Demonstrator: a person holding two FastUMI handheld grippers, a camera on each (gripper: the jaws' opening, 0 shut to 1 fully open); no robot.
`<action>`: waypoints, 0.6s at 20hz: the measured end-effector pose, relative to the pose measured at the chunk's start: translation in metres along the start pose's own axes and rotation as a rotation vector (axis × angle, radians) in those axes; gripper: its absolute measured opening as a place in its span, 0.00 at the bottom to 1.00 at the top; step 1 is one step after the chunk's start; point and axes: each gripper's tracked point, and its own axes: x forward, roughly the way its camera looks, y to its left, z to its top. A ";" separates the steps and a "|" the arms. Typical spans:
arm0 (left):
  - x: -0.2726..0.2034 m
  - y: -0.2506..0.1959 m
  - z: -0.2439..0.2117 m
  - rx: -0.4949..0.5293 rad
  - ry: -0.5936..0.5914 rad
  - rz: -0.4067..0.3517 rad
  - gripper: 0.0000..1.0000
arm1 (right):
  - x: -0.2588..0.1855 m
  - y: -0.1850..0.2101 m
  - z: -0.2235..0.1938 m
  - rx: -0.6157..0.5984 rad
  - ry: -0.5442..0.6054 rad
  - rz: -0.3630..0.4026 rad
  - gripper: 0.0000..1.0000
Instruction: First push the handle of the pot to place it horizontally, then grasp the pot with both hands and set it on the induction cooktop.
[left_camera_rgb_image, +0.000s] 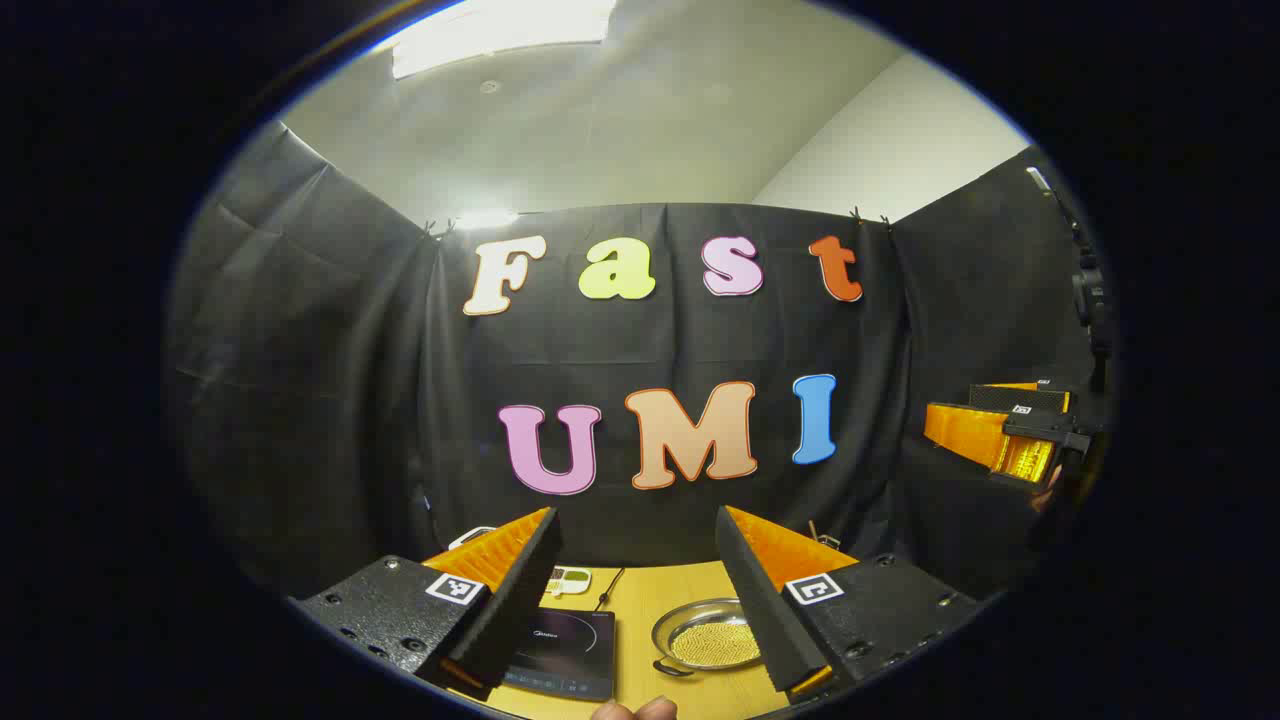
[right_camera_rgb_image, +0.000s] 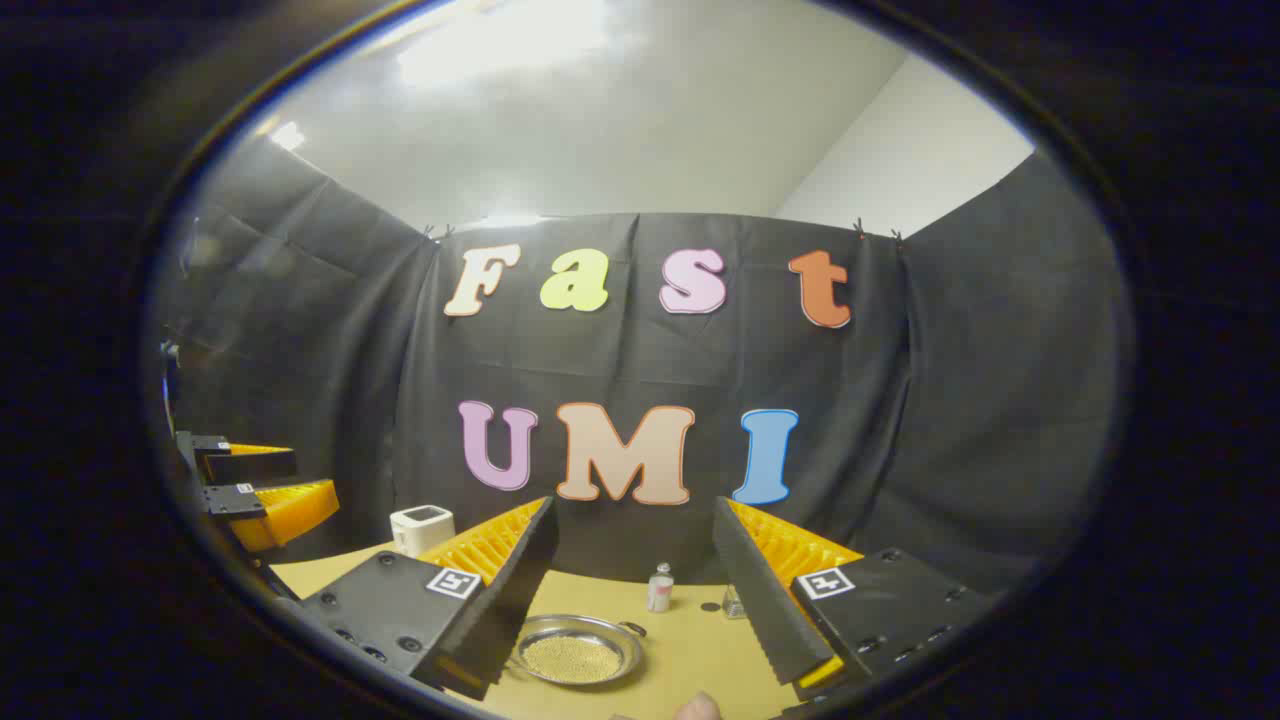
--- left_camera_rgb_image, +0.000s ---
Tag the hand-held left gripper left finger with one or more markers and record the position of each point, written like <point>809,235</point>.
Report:
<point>520,600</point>

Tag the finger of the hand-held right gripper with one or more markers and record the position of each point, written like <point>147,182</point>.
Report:
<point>1010,397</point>
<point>970,430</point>

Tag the black camera stand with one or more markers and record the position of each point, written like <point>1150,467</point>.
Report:
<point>1090,300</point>

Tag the white divided bean dish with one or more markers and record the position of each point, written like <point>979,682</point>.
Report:
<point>568,582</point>

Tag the black induction cooktop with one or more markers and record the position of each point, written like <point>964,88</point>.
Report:
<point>565,645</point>

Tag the white toaster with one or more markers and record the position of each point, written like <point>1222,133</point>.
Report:
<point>470,537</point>

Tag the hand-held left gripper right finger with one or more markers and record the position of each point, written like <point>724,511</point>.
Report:
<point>755,610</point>

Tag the stainless steel pot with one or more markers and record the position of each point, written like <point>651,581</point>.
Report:
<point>690,620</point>

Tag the ceiling light panel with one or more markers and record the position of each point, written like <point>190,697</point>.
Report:
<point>500,35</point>

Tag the large pile of yellow soybeans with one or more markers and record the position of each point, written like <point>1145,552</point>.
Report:
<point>712,645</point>

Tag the black backdrop cloth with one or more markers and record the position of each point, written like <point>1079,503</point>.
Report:
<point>350,400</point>

